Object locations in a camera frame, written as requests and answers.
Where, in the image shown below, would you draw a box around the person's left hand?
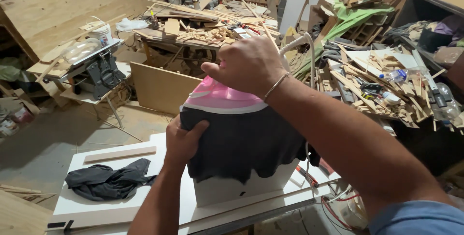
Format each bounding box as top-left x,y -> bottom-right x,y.
163,115 -> 210,170

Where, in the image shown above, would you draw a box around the person's right hand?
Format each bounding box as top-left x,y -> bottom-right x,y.
201,36 -> 291,100

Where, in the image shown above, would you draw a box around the pink and white clothes iron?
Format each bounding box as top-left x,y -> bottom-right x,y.
180,60 -> 269,115

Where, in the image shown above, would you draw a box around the dark grey cloth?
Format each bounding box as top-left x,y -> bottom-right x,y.
65,158 -> 158,202
179,105 -> 321,185

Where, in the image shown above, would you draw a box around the workbench with wood scraps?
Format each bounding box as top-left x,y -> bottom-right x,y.
132,0 -> 283,52

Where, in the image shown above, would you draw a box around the brown fibreboard panel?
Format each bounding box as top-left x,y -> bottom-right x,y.
129,62 -> 203,117

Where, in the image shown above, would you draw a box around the light wooden strip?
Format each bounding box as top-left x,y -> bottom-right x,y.
83,146 -> 157,164

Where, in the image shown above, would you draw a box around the white laminated board box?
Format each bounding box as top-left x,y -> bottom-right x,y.
193,158 -> 300,208

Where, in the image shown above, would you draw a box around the crumpled dark grey cloth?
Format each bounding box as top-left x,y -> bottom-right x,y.
65,158 -> 158,202

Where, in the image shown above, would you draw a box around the green cloth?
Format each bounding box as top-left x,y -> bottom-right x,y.
293,0 -> 396,80

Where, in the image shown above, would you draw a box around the grey benchtop planer machine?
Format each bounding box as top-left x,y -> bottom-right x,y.
58,39 -> 127,102

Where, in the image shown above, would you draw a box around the white plastic bag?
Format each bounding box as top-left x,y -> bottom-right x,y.
116,18 -> 150,33

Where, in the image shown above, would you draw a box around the heap of wood offcuts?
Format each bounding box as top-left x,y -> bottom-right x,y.
319,43 -> 448,124

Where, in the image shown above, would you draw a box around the clear empty plastic bottle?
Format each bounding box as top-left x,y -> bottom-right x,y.
61,38 -> 103,64

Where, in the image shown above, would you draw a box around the white plastic bucket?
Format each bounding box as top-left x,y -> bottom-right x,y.
88,20 -> 114,46

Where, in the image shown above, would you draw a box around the blue-label plastic water bottle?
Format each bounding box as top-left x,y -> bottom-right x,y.
379,67 -> 428,83

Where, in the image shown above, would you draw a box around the thin wooden slats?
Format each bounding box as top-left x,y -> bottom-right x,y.
0,184 -> 58,205

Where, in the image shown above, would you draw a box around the paint cans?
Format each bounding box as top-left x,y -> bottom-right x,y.
0,105 -> 35,138

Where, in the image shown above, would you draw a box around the large plywood sheet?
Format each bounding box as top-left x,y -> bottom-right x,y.
0,0 -> 167,63

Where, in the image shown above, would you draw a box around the dark shelf with clutter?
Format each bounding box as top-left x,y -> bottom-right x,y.
390,0 -> 464,96

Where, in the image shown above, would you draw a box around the clear crushed plastic bottle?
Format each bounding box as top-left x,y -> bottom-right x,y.
433,82 -> 462,121

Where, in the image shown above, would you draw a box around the person's blue sleeve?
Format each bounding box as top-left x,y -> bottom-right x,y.
368,200 -> 464,235

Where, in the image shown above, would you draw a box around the gold chain bracelet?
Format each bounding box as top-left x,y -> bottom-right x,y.
263,72 -> 291,101

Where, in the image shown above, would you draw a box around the white iron power cord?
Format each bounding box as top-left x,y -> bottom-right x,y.
278,32 -> 317,90

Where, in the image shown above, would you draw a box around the red cables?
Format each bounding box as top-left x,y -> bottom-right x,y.
320,194 -> 360,231

